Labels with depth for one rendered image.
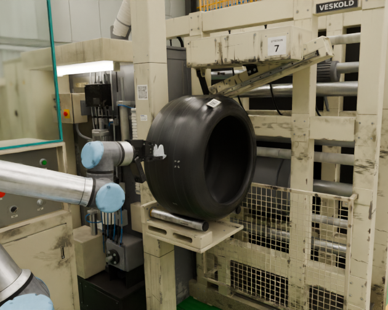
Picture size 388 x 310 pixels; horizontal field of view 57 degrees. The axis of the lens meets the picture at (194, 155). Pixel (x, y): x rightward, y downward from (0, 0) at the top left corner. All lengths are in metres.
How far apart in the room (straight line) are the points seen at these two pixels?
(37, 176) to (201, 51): 1.17
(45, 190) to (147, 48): 1.00
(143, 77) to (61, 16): 9.96
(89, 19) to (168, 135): 10.77
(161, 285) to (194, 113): 1.03
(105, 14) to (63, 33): 1.63
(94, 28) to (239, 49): 10.54
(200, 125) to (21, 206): 0.97
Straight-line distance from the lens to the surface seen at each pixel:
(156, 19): 1.90
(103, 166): 1.23
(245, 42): 1.80
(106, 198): 1.10
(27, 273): 1.32
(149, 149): 1.39
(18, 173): 1.08
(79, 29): 11.93
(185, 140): 1.45
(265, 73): 1.88
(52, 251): 2.02
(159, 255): 2.02
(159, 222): 1.82
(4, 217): 1.91
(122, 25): 2.44
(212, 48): 1.91
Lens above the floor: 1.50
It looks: 10 degrees down
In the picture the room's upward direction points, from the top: 2 degrees counter-clockwise
